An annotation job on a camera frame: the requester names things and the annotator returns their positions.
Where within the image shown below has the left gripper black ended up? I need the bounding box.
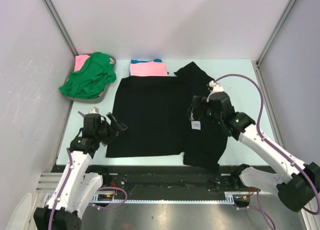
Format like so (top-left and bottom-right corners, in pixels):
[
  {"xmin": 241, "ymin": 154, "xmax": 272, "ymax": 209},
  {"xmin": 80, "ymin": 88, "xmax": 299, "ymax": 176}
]
[{"xmin": 95, "ymin": 112, "xmax": 126, "ymax": 146}]

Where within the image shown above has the grey laundry tray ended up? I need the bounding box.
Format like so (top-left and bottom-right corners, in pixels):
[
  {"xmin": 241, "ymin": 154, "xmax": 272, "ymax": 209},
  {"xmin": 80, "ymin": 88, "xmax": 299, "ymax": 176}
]
[{"xmin": 65, "ymin": 53, "xmax": 117, "ymax": 104}]

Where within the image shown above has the black polo shirt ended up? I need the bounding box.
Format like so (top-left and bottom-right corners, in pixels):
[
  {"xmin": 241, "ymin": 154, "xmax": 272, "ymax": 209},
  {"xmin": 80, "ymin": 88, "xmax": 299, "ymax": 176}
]
[{"xmin": 106, "ymin": 62, "xmax": 227, "ymax": 172}]

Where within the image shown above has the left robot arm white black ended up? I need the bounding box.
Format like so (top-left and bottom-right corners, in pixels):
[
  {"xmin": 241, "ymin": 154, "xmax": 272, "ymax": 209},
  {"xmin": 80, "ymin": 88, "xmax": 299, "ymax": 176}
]
[{"xmin": 33, "ymin": 107, "xmax": 128, "ymax": 230}]

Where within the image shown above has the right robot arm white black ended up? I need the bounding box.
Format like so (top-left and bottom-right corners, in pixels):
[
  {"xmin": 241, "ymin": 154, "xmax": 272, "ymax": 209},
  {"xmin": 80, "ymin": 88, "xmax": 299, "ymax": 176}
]
[{"xmin": 188, "ymin": 91, "xmax": 320, "ymax": 212}]

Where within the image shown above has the green t shirt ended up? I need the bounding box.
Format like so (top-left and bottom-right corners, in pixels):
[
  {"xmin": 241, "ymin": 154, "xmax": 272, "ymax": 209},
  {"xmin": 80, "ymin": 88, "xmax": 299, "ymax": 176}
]
[{"xmin": 58, "ymin": 51, "xmax": 118, "ymax": 100}]

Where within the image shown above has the folded pink t shirt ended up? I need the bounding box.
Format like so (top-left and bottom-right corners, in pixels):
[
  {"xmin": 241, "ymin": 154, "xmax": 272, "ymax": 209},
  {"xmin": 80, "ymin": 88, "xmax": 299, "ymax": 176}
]
[{"xmin": 129, "ymin": 61, "xmax": 169, "ymax": 78}]

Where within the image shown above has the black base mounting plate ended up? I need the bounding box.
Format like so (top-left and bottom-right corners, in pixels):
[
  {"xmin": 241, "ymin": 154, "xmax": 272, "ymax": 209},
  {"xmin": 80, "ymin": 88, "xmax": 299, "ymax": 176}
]
[{"xmin": 86, "ymin": 165, "xmax": 251, "ymax": 202}]

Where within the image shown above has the folded blue t shirt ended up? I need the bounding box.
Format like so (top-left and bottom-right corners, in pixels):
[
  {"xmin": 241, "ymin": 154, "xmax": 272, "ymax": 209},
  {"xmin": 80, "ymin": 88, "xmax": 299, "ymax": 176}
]
[{"xmin": 129, "ymin": 58, "xmax": 171, "ymax": 77}]

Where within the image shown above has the pink t shirt in tray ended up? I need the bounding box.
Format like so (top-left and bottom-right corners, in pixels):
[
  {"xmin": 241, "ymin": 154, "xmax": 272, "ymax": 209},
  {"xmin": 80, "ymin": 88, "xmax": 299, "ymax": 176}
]
[{"xmin": 73, "ymin": 54, "xmax": 90, "ymax": 72}]

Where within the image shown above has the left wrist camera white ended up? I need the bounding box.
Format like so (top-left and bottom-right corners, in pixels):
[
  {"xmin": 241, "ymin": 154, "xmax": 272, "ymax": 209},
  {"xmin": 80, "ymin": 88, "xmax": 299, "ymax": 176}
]
[{"xmin": 77, "ymin": 107, "xmax": 100, "ymax": 118}]

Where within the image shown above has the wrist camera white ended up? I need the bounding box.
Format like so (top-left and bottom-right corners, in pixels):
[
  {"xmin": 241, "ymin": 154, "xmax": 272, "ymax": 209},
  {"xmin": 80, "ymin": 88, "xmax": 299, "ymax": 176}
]
[
  {"xmin": 77, "ymin": 107, "xmax": 100, "ymax": 118},
  {"xmin": 206, "ymin": 80, "xmax": 226, "ymax": 103}
]

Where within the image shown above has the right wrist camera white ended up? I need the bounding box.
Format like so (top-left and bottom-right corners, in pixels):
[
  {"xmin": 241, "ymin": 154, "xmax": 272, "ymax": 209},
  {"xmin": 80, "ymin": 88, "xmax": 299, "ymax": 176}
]
[{"xmin": 206, "ymin": 80, "xmax": 226, "ymax": 103}]

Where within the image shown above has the grey slotted cable duct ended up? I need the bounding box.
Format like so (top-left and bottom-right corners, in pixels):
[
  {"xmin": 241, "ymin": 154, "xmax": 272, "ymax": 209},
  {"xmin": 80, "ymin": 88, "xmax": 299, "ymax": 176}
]
[{"xmin": 90, "ymin": 192, "xmax": 254, "ymax": 205}]

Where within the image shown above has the left aluminium frame post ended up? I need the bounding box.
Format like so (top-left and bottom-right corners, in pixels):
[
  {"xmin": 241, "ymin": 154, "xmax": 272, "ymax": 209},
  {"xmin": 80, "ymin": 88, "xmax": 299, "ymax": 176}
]
[{"xmin": 42, "ymin": 0, "xmax": 79, "ymax": 56}]

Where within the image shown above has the aluminium frame post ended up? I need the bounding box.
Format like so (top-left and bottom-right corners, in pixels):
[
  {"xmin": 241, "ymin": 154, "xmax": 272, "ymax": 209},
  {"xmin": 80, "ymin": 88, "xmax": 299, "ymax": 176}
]
[
  {"xmin": 255, "ymin": 0, "xmax": 298, "ymax": 67},
  {"xmin": 42, "ymin": 0, "xmax": 79, "ymax": 56}
]

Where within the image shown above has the right aluminium frame post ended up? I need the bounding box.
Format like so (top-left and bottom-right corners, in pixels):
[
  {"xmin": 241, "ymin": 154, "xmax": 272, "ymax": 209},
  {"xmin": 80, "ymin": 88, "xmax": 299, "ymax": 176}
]
[{"xmin": 255, "ymin": 0, "xmax": 298, "ymax": 67}]

